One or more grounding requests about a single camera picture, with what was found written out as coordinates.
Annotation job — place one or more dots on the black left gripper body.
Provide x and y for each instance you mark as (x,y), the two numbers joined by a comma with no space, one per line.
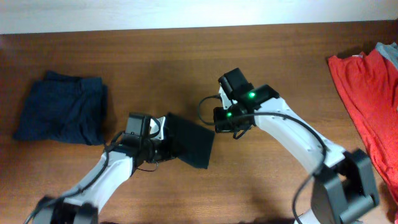
(159,150)

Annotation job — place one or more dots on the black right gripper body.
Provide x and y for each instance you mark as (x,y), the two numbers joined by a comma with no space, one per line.
(227,120)

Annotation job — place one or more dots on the dark green t-shirt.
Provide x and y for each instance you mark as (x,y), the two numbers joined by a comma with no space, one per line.
(190,142)

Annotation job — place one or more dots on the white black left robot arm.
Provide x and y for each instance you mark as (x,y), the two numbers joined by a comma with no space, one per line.
(119,161)

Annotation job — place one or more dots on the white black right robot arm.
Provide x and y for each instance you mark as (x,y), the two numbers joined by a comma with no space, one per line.
(344,187)

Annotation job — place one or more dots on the folded navy blue garment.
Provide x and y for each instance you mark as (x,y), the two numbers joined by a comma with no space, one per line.
(66,109)

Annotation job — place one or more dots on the red garment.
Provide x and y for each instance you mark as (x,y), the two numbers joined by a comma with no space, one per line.
(367,85)

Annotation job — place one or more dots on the grey garment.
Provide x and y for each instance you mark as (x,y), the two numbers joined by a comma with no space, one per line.
(388,52)

